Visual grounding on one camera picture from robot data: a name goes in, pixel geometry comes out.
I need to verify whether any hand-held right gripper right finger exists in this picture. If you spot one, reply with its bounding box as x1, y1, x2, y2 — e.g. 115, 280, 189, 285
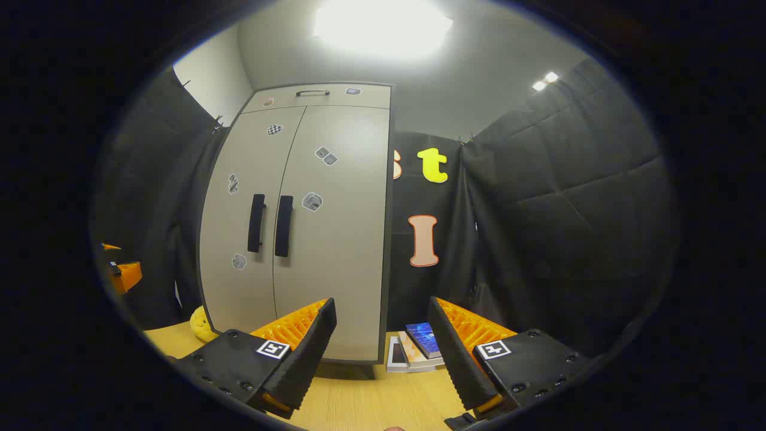
427, 296, 594, 420

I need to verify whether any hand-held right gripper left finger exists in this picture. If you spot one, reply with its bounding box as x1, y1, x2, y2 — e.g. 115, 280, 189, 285
174, 298, 338, 420

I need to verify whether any cabinet door with box sticker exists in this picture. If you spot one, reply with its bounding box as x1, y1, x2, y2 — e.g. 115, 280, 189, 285
272, 105, 391, 363

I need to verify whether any cabinet door with checkered sticker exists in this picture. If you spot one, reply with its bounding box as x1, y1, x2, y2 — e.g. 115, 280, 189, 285
199, 107, 307, 336

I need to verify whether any grey double-door shoe cabinet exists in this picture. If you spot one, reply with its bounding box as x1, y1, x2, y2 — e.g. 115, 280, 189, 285
197, 83, 396, 366

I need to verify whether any grey cabinet drawer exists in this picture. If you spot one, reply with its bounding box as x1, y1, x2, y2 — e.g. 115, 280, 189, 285
242, 84, 393, 114

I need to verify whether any orange and white book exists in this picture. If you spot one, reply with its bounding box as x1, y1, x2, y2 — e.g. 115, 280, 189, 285
398, 331, 446, 368

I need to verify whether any white book with dark picture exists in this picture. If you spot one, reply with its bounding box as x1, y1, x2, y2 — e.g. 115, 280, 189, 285
386, 336, 436, 374

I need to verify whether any yellow plush toy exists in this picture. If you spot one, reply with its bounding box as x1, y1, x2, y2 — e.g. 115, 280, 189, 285
190, 305, 220, 343

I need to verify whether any black backdrop cloth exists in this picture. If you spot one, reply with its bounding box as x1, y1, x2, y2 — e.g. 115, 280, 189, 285
96, 57, 680, 360

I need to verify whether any large ceiling light panel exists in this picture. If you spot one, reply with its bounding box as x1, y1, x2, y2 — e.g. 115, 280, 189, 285
312, 0, 454, 60

